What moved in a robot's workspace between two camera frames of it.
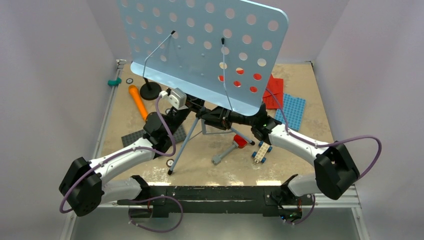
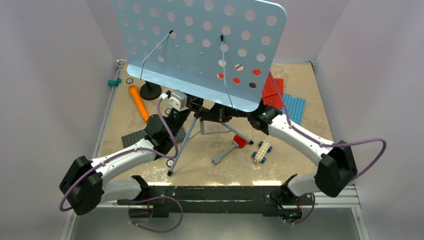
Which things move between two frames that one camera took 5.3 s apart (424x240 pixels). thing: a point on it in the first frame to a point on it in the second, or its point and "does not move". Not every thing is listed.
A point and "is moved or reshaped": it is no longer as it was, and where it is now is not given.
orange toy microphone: (134, 91) does not move
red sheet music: (274, 90) is moved or reshaped
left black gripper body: (176, 121) does not move
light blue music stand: (224, 51) does not move
